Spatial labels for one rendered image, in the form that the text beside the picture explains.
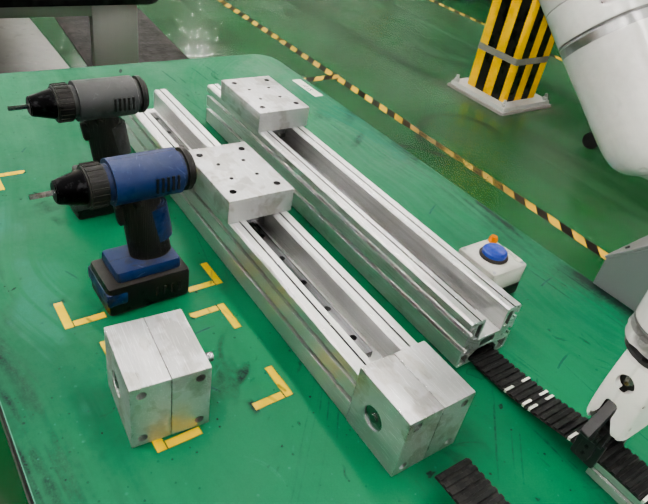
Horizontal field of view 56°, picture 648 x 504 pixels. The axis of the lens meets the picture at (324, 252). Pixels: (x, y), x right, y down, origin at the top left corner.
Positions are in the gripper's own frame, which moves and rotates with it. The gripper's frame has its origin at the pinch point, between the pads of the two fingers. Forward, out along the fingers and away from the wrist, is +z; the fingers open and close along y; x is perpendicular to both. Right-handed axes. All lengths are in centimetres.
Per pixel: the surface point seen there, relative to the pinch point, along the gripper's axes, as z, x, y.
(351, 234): -1.4, 45.5, -5.0
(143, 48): 81, 345, 73
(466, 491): 0.7, 3.4, -19.7
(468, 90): 79, 236, 247
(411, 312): 1.9, 29.2, -5.0
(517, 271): -1.2, 27.0, 14.8
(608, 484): 2.8, -3.7, -2.0
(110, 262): -3, 51, -42
